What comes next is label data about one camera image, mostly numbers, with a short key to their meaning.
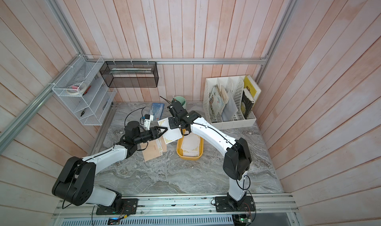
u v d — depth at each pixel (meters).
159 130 0.82
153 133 0.75
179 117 0.62
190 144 0.95
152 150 0.92
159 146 0.95
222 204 0.73
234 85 1.06
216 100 0.98
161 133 0.78
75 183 0.43
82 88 0.73
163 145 0.95
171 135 0.79
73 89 0.74
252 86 0.94
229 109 0.98
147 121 0.78
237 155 0.48
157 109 1.14
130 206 0.73
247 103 0.96
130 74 1.03
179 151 0.92
